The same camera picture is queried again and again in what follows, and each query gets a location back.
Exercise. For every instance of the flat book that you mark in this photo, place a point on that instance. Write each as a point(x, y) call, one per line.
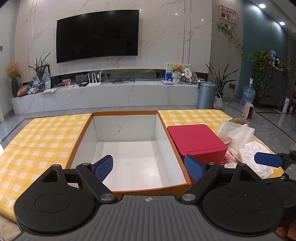
point(167, 82)

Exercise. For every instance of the dried flowers in dark vase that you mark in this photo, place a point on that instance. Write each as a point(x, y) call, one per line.
point(14, 88)

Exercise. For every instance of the pink space heater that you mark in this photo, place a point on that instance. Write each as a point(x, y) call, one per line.
point(248, 110)

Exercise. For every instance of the potted snake plant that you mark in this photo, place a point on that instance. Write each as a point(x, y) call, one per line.
point(219, 78)

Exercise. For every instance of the white round hand fan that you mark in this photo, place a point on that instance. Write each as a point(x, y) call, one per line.
point(186, 72)

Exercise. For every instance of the black wall television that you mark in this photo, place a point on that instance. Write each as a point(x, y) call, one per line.
point(97, 34)

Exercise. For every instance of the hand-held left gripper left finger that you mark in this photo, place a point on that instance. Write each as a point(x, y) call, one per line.
point(104, 166)

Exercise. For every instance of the hanging vine plant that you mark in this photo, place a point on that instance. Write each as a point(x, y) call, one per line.
point(227, 29)

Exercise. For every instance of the white marble tv console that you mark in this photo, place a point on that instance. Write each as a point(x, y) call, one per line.
point(115, 95)

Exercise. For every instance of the pink card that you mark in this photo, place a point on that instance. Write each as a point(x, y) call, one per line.
point(66, 82)

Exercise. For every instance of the red box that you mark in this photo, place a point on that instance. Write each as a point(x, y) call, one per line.
point(196, 141)

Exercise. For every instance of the brown twisted towel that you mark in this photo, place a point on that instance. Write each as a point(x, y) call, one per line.
point(240, 121)

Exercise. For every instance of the white ruffled cloth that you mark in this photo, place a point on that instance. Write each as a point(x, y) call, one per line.
point(251, 148)

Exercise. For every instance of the decorative glass plate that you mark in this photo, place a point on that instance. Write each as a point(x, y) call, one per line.
point(195, 77)

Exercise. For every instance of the blue water jug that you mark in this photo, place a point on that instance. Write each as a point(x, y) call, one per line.
point(248, 93)

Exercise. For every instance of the clear plastic bottle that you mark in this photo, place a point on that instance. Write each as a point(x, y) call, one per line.
point(47, 81)

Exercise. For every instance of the trailing green plant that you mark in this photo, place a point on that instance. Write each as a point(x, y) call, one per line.
point(260, 60)

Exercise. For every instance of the green plant in glass vase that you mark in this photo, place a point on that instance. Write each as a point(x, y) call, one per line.
point(40, 69)

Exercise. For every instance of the white wifi router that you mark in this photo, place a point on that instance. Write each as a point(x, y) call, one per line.
point(93, 83)

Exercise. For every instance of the yellow checkered mat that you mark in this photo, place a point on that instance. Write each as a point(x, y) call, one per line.
point(34, 143)

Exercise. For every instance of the snack bags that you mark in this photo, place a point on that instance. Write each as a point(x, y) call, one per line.
point(32, 90)

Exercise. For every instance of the framed wall picture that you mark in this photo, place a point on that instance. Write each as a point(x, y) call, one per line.
point(228, 14)

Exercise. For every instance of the dark grey cabinet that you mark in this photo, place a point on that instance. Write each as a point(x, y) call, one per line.
point(272, 85)

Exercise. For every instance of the pastel woven basket bag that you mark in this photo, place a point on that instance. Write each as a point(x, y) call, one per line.
point(217, 102)

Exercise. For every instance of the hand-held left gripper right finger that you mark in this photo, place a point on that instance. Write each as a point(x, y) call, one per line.
point(193, 167)

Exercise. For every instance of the pink striped packet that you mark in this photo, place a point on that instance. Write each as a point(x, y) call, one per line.
point(227, 140)

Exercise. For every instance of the orange cardboard box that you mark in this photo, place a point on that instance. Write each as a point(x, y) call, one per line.
point(129, 160)

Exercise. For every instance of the blue-grey pedal trash can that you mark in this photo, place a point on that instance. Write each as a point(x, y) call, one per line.
point(205, 95)

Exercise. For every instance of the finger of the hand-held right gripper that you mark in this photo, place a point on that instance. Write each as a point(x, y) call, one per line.
point(266, 159)

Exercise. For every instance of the pink knitted cloth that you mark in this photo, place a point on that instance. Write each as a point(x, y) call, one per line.
point(230, 156)

